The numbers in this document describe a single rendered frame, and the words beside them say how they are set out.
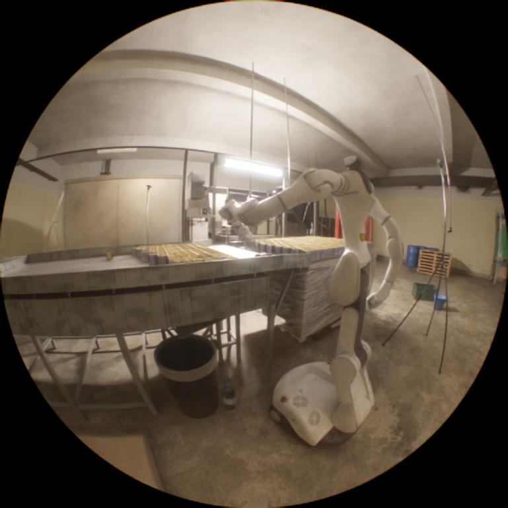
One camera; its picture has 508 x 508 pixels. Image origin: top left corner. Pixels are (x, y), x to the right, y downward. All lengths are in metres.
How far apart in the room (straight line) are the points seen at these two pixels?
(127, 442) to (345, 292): 1.53
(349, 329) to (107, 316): 1.18
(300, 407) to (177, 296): 0.94
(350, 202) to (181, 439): 1.71
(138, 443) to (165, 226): 3.27
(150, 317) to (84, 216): 3.11
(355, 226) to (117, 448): 1.80
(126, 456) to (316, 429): 1.13
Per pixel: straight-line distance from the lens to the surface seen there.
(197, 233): 4.00
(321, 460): 1.44
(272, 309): 1.29
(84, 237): 3.87
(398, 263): 1.03
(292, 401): 1.20
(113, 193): 3.74
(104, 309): 1.03
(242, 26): 3.88
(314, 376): 1.46
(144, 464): 1.35
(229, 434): 1.47
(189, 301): 0.99
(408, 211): 10.25
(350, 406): 1.11
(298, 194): 0.67
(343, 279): 0.80
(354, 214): 0.82
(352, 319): 0.88
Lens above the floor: 1.34
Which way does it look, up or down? 9 degrees down
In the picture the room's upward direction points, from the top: 1 degrees clockwise
